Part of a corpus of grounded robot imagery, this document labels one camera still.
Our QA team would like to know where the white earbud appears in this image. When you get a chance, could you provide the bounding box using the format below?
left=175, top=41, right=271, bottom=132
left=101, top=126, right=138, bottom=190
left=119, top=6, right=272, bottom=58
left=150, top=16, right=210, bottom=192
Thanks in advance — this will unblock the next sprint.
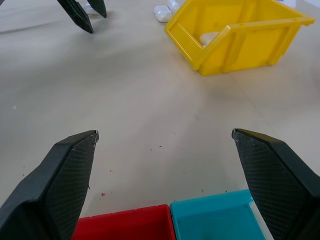
left=81, top=1, right=98, bottom=16

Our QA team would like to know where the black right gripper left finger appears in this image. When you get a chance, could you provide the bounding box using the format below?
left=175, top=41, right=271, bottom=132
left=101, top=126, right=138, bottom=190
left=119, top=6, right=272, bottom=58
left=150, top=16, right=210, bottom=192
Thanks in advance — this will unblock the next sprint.
left=0, top=129, right=100, bottom=240

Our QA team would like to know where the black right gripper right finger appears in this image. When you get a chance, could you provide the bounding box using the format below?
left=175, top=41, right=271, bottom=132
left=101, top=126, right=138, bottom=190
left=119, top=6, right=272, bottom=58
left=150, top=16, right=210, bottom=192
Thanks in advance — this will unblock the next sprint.
left=231, top=128, right=320, bottom=240

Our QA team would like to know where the open white earbud case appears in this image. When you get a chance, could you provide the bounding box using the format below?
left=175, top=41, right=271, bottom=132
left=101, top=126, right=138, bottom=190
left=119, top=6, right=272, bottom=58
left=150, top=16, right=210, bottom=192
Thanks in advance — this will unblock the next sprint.
left=153, top=0, right=180, bottom=23

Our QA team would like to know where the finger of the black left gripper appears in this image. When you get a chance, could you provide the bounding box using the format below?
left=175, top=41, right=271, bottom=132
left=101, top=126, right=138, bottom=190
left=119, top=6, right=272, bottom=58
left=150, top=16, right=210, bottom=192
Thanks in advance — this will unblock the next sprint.
left=56, top=0, right=95, bottom=35
left=86, top=0, right=108, bottom=19

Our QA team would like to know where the white object with blue print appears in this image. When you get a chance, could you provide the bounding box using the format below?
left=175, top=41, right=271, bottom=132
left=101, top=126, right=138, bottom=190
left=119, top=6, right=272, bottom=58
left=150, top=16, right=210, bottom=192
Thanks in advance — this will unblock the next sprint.
left=276, top=0, right=297, bottom=8

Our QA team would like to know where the red plastic bin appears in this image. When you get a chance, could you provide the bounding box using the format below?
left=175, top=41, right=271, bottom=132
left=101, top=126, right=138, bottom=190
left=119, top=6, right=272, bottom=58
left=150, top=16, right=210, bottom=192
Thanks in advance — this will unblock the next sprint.
left=71, top=204, right=176, bottom=240

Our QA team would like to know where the yellow plastic bin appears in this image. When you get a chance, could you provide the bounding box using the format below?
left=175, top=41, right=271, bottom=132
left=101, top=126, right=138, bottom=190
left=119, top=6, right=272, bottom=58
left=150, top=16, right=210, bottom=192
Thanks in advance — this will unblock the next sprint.
left=164, top=0, right=316, bottom=77

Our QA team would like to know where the closed white earbud case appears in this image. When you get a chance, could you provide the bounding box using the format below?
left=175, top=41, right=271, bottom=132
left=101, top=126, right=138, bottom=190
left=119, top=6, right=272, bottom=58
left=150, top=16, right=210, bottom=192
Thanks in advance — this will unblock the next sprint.
left=199, top=31, right=221, bottom=49

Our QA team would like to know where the teal plastic bin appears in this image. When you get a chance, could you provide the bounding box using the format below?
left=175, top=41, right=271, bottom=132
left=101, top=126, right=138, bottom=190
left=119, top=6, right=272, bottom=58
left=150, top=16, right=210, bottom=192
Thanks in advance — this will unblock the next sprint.
left=169, top=189, right=267, bottom=240

